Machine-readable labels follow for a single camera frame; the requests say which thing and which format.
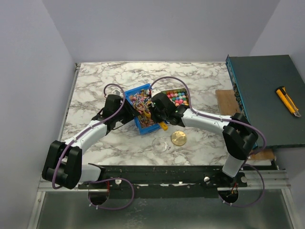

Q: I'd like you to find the wooden board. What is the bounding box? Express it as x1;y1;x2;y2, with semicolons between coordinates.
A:
215;90;275;161

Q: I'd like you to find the gold round lid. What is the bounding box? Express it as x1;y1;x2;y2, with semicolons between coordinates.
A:
171;131;187;146

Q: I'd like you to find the clear plastic round container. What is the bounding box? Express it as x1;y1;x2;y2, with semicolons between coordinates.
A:
152;137;170;154

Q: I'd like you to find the yellow utility knife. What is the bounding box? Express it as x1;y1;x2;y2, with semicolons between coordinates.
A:
275;86;301;117

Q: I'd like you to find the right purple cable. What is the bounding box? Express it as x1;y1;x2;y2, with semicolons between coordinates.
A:
149;76;267;208

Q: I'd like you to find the dark green box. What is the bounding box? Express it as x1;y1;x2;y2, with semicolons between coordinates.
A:
225;55;305;149

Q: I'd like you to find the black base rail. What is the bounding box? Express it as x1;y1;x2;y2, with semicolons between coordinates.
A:
78;166;247;199

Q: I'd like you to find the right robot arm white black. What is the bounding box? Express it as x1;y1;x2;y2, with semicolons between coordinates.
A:
149;89;258;187

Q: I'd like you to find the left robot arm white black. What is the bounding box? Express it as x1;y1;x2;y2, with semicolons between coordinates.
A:
42;94;140;189

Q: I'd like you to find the metal tin of star candies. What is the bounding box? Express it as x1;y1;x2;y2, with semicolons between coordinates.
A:
162;88;189;107

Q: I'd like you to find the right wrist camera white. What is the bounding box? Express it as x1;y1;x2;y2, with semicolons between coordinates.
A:
147;88;161;98

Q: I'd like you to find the blue plastic candy bin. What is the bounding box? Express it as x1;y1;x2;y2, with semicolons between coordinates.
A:
125;83;160;135

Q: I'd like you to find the yellow plastic scoop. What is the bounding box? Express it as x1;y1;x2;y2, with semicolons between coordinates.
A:
138;101;168;131

